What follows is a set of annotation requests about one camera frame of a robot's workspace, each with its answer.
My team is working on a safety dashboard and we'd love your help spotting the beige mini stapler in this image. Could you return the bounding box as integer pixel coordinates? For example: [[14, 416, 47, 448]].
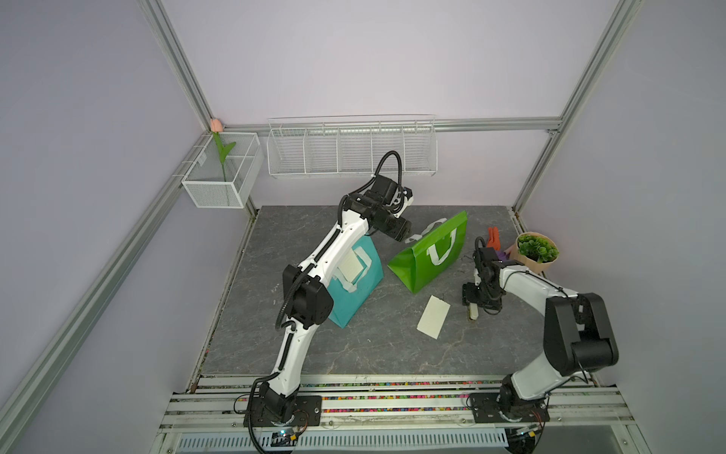
[[468, 304, 479, 322]]

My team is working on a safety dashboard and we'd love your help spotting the white wire wall shelf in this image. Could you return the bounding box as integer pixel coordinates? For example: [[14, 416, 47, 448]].
[[267, 115, 439, 178]]

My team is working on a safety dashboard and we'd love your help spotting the teal paper bag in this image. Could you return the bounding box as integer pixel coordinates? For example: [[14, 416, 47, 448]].
[[328, 236, 384, 328]]

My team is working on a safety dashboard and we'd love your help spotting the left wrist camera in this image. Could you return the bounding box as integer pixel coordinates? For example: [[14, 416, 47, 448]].
[[386, 185, 414, 218]]

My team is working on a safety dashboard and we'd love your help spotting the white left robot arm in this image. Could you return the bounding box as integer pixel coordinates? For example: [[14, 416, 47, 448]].
[[246, 188, 412, 428]]

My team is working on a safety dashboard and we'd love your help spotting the cream lined receipt paper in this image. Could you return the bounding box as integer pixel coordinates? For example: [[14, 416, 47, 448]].
[[338, 251, 365, 284]]

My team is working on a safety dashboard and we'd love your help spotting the green paper bag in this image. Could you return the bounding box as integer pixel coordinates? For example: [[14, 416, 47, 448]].
[[388, 211, 468, 293]]

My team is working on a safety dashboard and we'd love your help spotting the beige pot green plant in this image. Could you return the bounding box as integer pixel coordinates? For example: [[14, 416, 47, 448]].
[[506, 232, 560, 274]]

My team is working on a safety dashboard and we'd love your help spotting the white mesh corner basket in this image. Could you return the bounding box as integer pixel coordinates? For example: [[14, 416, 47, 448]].
[[181, 132, 264, 209]]

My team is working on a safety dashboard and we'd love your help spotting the pink artificial tulip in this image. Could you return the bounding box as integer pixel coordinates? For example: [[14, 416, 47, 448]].
[[210, 118, 236, 182]]

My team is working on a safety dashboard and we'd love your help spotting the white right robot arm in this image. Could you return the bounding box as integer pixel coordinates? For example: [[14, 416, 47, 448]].
[[462, 236, 619, 422]]

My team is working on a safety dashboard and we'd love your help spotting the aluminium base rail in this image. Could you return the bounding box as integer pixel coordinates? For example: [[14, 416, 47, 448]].
[[152, 375, 648, 453]]

